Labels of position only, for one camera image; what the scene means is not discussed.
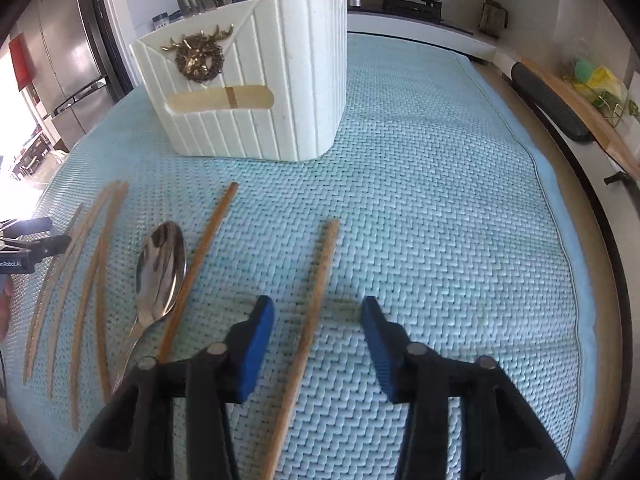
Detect wooden chopstick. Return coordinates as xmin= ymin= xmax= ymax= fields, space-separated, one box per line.
xmin=24 ymin=205 xmax=85 ymax=386
xmin=261 ymin=217 xmax=341 ymax=480
xmin=70 ymin=182 xmax=130 ymax=431
xmin=156 ymin=182 xmax=239 ymax=363
xmin=46 ymin=227 xmax=88 ymax=401

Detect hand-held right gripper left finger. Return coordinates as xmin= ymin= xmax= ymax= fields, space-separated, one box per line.
xmin=59 ymin=295 xmax=276 ymax=480

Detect plastic bag of produce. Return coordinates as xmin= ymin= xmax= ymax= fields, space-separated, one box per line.
xmin=564 ymin=40 xmax=629 ymax=107

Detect red cloth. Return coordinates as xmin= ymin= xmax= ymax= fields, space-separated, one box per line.
xmin=8 ymin=32 xmax=38 ymax=92

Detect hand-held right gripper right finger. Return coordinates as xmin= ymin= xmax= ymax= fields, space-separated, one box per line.
xmin=360 ymin=296 xmax=576 ymax=480

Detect metal spoon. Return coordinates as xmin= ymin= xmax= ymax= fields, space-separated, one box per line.
xmin=111 ymin=221 xmax=187 ymax=393

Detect gold wire basket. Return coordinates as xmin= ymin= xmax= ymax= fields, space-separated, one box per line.
xmin=594 ymin=87 xmax=638 ymax=127

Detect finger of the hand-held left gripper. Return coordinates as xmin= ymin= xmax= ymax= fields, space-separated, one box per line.
xmin=0 ymin=216 xmax=54 ymax=239
xmin=0 ymin=234 xmax=72 ymax=262

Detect stainless steel refrigerator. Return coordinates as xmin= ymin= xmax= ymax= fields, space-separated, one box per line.
xmin=0 ymin=0 xmax=133 ymax=146

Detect white ribbed utensil holder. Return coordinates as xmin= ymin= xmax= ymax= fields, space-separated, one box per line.
xmin=129 ymin=0 xmax=349 ymax=163

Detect light blue woven mat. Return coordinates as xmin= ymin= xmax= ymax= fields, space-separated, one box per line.
xmin=5 ymin=30 xmax=601 ymax=480

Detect long black pad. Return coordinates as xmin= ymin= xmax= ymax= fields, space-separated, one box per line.
xmin=511 ymin=62 xmax=594 ymax=142

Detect person's left hand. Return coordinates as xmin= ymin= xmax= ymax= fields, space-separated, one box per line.
xmin=0 ymin=277 xmax=16 ymax=342

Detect wooden cutting board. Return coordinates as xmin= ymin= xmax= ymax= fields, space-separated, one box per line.
xmin=520 ymin=57 xmax=640 ymax=181

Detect black gas stove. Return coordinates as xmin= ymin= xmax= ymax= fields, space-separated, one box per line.
xmin=347 ymin=0 xmax=473 ymax=36

